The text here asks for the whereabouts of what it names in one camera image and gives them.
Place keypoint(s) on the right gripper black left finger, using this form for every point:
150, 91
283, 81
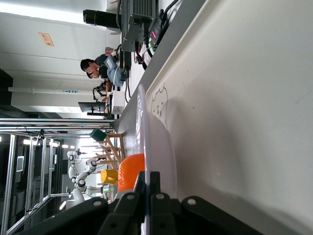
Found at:
127, 213

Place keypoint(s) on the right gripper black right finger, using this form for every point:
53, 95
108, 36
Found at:
160, 213

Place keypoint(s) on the orange fruit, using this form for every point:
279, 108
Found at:
129, 171

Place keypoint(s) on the pale lavender plate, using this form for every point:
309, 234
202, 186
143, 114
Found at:
159, 151

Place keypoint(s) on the yellow cup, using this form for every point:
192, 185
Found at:
108, 176

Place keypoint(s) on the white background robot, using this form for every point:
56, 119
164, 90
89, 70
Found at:
80, 178

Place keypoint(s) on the wooden peg drying rack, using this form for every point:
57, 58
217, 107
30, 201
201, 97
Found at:
115, 147

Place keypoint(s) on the green box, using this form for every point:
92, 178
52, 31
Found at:
98, 134

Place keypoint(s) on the white box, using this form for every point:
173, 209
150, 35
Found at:
118, 102

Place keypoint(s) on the black monitor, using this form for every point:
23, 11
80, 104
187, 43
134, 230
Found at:
91, 107

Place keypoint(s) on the cream bear print tray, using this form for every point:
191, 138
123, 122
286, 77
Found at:
244, 98

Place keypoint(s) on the person with glasses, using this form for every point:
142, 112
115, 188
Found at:
102, 72

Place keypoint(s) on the person with black hair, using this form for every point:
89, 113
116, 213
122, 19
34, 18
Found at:
86, 64

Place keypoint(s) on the black unit with red display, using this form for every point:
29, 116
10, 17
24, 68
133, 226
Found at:
157, 29

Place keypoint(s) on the grey finned electronics box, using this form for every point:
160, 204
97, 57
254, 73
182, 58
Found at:
137, 27

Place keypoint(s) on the aluminium frame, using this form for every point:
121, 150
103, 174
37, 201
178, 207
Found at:
49, 122

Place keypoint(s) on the orange wall sign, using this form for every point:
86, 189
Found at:
46, 39

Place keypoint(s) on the black camera lens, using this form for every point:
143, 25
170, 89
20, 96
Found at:
102, 18

